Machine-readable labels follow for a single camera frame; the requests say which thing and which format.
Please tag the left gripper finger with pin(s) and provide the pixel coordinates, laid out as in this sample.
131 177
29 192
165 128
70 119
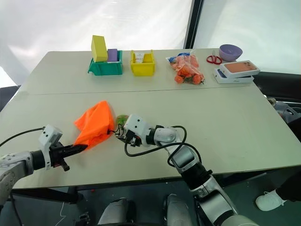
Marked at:
76 152
77 148

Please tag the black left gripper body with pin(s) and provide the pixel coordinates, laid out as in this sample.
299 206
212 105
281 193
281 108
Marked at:
56 153

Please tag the white cards in bin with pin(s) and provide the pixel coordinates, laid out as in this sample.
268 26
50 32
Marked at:
138 57

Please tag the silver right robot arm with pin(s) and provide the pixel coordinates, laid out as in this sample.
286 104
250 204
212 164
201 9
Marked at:
211 200

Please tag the green plastic bin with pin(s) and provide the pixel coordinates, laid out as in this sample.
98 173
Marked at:
105 68

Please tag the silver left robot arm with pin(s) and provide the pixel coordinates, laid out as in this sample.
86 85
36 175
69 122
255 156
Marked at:
14 164

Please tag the black window frame post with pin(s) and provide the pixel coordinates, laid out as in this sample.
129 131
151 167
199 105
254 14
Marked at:
192 23

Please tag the person's dark trouser leg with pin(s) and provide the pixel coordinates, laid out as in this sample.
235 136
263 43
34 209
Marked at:
290 188

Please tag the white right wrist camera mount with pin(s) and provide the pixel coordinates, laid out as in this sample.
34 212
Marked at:
137 124

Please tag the black curved chair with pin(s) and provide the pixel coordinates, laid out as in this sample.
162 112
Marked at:
277 87

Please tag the phone box with orange picture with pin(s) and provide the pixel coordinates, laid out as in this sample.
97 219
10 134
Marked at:
240 68

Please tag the orange fabric pouch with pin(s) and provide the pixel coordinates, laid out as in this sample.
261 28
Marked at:
94 124

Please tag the white and blue phone box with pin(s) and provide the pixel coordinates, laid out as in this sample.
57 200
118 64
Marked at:
232 78

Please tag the purple bowl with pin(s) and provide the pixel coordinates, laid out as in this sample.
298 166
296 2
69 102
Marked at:
230 51

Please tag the black table frame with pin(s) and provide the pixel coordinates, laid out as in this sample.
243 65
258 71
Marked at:
47 194

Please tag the yellow plastic bin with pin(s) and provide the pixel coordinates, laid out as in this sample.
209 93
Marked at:
142 68

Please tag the red scissors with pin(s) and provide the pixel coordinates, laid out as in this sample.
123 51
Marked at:
213 58

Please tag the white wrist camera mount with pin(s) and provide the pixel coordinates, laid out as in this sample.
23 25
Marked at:
48 137
137 124

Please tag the white sneaker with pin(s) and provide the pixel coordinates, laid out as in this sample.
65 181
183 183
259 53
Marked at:
269 201

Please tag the clear bag of orange toys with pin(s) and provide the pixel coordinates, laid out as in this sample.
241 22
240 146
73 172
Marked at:
188 69

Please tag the dark rounded robot leg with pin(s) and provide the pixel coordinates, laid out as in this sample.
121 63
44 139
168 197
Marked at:
178 210
117 212

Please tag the small green object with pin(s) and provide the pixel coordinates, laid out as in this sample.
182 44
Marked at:
121 118

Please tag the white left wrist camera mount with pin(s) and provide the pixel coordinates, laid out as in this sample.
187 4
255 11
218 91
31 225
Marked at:
48 137

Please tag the yellow box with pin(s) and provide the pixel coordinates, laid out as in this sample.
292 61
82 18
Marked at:
98 48

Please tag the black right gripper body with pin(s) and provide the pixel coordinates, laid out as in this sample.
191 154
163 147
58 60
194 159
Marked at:
130 139

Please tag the purple box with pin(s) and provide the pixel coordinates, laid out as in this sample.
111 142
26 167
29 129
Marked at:
113 54

